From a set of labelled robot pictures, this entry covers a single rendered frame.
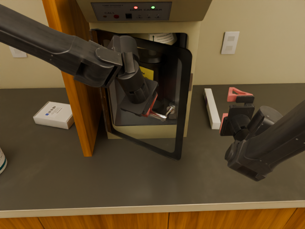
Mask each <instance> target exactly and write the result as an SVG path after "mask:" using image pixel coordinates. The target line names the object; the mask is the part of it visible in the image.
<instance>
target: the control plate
mask: <svg viewBox="0 0 305 229"><path fill-rule="evenodd" d="M91 5H92V8H93V10H94V12H95V15H96V17H97V20H98V21H135V20H169V16H170V11H171V6H172V2H94V3H91ZM135 6H137V7H138V8H137V9H135V8H134V7H135ZM151 6H155V8H154V9H152V8H151ZM125 14H132V19H126V15H125ZM103 15H106V16H107V17H106V18H104V17H103ZM114 15H119V18H117V19H116V18H114ZM138 15H141V17H140V18H139V16H138ZM147 15H150V17H148V16H147ZM156 15H160V16H159V17H157V16H156Z"/></svg>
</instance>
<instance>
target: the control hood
mask: <svg viewBox="0 0 305 229"><path fill-rule="evenodd" d="M76 1H77V3H78V5H79V7H80V9H81V11H82V13H83V15H84V17H85V19H86V21H87V22H160V21H202V20H203V19H204V17H205V15H206V13H207V11H208V9H209V6H210V4H211V2H212V0H76ZM94 2H172V6H171V11H170V16H169V20H135V21H98V20H97V17H96V15H95V12H94V10H93V8H92V5H91V3H94Z"/></svg>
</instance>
